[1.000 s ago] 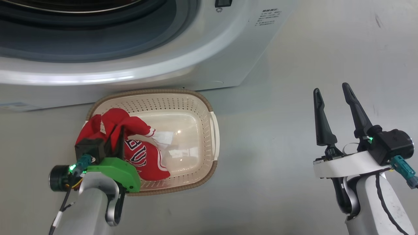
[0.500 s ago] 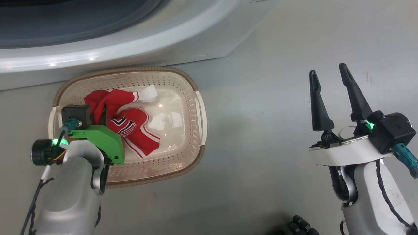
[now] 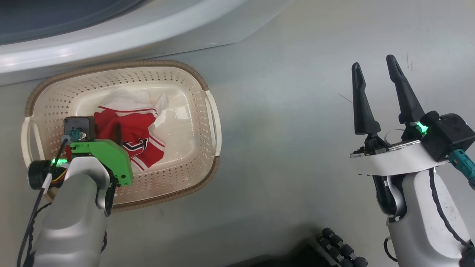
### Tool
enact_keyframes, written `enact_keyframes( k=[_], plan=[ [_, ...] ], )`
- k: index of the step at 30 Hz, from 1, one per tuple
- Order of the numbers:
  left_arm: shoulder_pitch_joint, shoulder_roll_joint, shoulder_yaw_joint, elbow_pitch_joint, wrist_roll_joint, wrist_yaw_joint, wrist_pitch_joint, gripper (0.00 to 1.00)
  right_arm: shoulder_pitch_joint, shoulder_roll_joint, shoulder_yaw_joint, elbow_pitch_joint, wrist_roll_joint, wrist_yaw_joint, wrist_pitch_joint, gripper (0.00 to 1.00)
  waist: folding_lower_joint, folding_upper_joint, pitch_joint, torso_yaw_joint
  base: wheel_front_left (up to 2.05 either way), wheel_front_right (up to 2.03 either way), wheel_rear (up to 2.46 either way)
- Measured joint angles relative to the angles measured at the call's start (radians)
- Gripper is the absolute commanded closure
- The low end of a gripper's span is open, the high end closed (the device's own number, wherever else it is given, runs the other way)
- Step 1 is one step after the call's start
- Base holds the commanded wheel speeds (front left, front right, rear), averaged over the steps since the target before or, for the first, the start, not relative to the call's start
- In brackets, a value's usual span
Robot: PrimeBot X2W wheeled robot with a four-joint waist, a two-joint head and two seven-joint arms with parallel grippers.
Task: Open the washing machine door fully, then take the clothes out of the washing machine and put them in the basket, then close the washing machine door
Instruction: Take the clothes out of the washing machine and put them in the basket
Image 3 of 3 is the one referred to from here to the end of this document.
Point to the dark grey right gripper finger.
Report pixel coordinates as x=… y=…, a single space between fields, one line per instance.
x=406 y=96
x=362 y=107

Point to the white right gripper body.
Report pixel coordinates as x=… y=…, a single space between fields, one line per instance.
x=397 y=157

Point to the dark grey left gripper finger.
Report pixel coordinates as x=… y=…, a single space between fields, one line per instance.
x=119 y=135

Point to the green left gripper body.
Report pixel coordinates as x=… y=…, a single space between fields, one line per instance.
x=107 y=159

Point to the red basketball jersey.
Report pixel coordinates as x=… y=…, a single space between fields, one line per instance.
x=126 y=126

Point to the white garment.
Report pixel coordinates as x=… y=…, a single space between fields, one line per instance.
x=126 y=98

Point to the black robot base roller wheel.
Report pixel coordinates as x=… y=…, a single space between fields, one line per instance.
x=341 y=248

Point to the cream perforated laundry basket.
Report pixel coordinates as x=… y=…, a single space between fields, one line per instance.
x=193 y=111

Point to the white washing machine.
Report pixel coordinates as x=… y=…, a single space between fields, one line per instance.
x=111 y=33

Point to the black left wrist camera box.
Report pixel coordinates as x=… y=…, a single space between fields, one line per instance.
x=79 y=126

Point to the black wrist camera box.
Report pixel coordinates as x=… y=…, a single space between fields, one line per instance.
x=447 y=135
x=79 y=126

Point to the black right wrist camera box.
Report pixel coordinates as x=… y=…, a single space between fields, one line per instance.
x=447 y=135

